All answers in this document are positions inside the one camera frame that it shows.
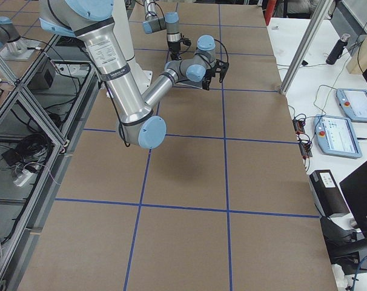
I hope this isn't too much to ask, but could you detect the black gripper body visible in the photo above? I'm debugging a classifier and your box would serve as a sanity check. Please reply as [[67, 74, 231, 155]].
[[203, 67, 216, 80], [168, 41, 182, 59]]

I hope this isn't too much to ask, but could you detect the pink towel with grey back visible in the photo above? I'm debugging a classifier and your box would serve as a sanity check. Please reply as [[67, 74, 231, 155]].
[[174, 79, 203, 90]]

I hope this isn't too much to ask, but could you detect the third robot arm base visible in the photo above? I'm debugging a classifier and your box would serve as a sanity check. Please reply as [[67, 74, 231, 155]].
[[0, 16, 33, 61]]

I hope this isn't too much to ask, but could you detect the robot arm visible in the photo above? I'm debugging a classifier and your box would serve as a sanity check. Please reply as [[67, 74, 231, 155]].
[[142, 1, 184, 61], [39, 1, 220, 149]]

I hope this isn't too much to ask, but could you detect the black water bottle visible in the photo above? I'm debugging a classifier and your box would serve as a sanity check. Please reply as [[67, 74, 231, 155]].
[[326, 33, 351, 65]]

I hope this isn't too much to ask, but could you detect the near teach pendant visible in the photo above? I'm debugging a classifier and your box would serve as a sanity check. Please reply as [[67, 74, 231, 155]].
[[314, 115, 362, 159]]

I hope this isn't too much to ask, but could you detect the teach pendant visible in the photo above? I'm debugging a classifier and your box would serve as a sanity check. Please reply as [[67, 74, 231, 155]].
[[336, 89, 367, 123], [314, 115, 362, 159]]

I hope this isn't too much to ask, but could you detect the far teach pendant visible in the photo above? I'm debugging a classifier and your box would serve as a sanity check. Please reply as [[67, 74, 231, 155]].
[[336, 89, 367, 123]]

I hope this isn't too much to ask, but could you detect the black box with label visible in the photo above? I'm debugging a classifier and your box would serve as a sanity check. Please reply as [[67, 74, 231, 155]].
[[309, 170, 350, 218]]

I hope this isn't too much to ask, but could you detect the black monitor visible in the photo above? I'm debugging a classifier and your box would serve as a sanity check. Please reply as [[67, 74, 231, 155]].
[[340, 161, 367, 236]]

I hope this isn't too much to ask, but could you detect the white power strip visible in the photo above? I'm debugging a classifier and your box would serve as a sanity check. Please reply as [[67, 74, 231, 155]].
[[13, 169, 33, 187]]

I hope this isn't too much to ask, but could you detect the aluminium frame post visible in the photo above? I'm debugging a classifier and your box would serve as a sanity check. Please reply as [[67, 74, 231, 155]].
[[279, 0, 334, 95]]

